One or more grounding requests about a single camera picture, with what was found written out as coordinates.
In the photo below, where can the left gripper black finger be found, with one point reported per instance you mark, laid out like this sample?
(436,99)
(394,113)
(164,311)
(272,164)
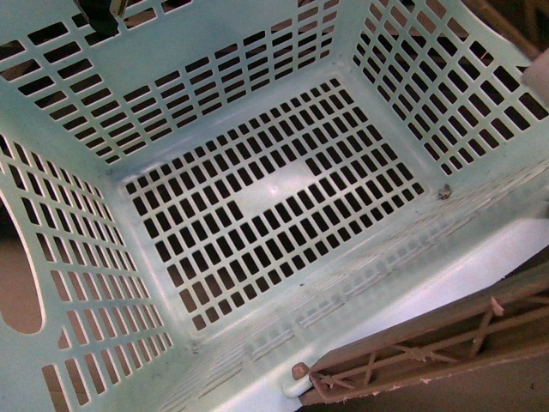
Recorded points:
(102,15)

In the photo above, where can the light blue plastic basket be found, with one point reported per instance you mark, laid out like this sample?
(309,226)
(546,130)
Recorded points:
(226,189)

